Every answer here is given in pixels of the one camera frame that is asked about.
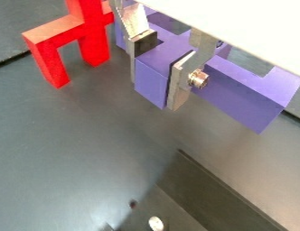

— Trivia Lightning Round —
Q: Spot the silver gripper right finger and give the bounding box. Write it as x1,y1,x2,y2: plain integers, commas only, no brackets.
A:
168,28,219,111

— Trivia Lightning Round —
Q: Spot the red comb-shaped block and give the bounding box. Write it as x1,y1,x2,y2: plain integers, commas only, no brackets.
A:
22,0,114,88

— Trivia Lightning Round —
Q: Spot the purple comb-shaped block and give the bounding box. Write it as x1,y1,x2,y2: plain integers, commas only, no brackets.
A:
116,6,300,133

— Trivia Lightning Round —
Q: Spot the black angle bracket fixture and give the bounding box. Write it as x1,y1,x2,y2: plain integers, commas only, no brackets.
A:
100,151,288,231

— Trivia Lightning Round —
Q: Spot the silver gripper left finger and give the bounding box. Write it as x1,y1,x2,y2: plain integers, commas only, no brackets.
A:
109,0,157,81

